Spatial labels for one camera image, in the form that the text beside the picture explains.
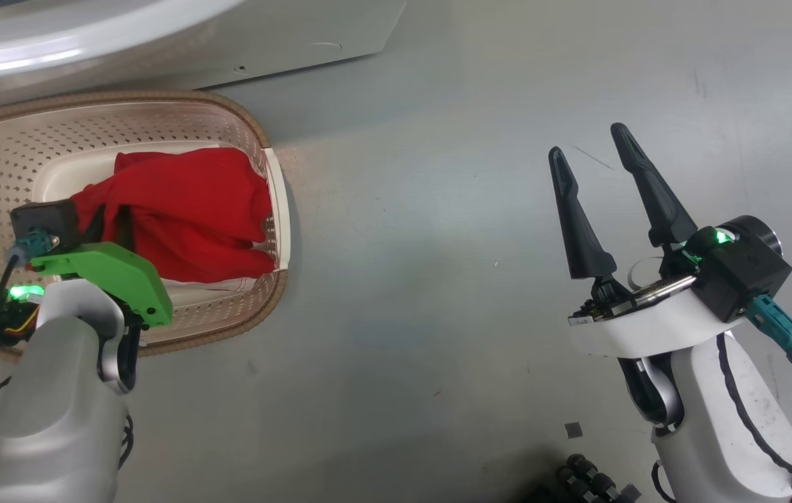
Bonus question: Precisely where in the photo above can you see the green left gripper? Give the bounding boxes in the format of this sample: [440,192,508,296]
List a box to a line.
[29,242,175,328]

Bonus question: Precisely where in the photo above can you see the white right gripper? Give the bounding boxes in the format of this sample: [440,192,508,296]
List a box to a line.
[548,123,746,357]

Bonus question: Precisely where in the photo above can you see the red garment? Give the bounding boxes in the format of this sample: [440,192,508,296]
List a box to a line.
[69,147,277,284]

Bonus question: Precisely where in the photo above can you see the cream perforated basket brown rim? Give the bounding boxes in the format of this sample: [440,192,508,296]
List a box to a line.
[0,91,292,358]

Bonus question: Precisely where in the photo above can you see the white front-load washing machine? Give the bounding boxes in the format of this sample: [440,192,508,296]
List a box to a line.
[0,0,407,105]

